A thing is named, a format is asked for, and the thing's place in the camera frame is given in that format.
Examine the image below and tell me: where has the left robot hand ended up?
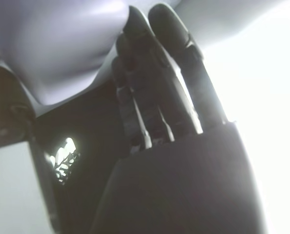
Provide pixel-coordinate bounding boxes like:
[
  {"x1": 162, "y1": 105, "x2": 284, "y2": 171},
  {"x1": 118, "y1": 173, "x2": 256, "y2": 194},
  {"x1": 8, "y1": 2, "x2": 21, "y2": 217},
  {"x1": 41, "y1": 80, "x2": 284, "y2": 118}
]
[{"x1": 0, "y1": 2, "x2": 270, "y2": 234}]

